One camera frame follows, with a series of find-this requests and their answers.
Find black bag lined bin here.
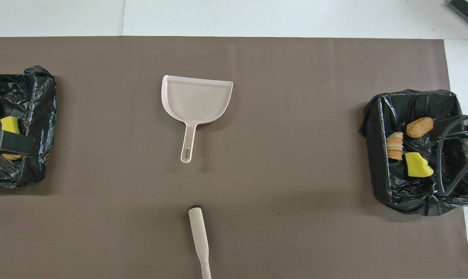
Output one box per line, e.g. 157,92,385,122
0,65,57,188
359,89,468,216

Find yellow sponge piece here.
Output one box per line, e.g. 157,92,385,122
405,152,435,178
0,115,21,135

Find beige hand brush black bristles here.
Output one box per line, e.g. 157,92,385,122
188,206,212,279

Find brown bread-like trash piece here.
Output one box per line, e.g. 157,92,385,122
406,117,435,138

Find brown paper table mat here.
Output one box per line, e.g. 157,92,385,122
0,36,468,279

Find beige plastic dustpan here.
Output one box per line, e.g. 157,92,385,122
161,74,234,164

